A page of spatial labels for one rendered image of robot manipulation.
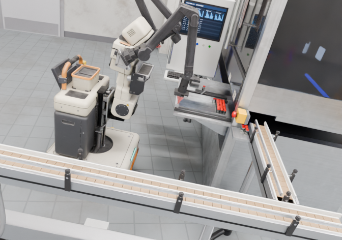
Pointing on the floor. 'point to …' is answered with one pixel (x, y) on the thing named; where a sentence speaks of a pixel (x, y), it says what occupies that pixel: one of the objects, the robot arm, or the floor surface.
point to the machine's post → (253, 74)
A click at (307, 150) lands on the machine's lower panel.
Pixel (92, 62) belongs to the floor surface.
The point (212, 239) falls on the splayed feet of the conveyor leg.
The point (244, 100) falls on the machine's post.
